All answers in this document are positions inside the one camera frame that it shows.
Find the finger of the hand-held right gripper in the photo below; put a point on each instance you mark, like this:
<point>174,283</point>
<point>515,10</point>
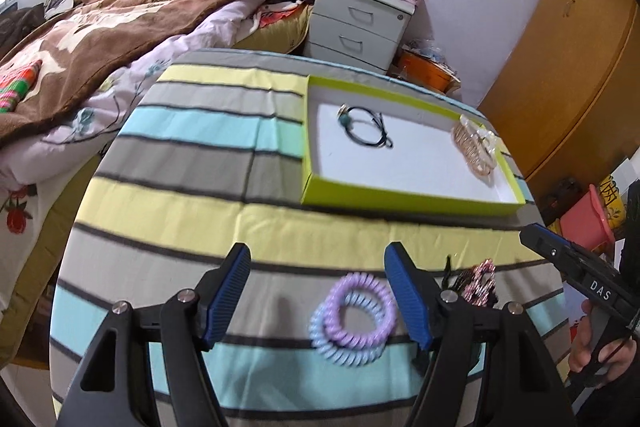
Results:
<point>542,239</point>

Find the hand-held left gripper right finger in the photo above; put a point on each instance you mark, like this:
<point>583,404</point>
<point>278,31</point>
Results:
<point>407,297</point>

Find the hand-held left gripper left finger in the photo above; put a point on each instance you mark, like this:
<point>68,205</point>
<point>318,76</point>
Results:
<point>230,292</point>

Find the pink rhinestone hair clip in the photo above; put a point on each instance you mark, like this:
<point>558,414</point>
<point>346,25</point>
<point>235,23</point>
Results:
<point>477,287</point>

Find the green rimmed white box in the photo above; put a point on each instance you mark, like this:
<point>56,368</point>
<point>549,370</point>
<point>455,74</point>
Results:
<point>410,167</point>

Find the clear bag of gold jewelry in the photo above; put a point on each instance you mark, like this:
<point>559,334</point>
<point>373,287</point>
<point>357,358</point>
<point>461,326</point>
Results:
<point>472,147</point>

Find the person's right hand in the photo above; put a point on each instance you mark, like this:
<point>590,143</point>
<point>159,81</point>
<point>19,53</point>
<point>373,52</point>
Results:
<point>582,347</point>

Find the pink plastic bucket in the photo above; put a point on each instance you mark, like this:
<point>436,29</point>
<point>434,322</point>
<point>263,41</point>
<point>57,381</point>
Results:
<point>585,222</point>

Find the yellow printed package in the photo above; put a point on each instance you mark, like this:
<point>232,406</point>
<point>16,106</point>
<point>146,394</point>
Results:
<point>614,202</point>

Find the striped tablecloth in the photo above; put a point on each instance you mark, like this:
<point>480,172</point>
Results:
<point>175,207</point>

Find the orange plastic basin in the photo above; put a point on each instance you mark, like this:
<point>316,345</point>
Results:
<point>425,74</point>

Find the white red flower bed sheet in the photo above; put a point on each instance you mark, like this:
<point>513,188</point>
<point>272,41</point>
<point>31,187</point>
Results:
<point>30,227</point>

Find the pile of clear plastic bags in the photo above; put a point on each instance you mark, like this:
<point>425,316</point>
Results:
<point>425,52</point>

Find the white floral quilt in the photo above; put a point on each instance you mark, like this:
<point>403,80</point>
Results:
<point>165,57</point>

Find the grey three drawer nightstand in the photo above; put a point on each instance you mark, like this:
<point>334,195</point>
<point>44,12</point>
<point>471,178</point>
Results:
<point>350,27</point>

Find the brown patterned blanket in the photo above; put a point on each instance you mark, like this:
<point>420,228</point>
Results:
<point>125,32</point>

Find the red white printed cloth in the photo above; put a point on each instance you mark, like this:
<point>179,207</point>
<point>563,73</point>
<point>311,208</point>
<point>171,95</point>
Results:
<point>272,14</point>

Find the red green plaid cloth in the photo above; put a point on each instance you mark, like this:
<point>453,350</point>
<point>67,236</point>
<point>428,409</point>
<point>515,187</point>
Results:
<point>17,84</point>

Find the dark brown jacket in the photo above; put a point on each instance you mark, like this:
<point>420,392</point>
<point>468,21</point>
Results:
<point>20,24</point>

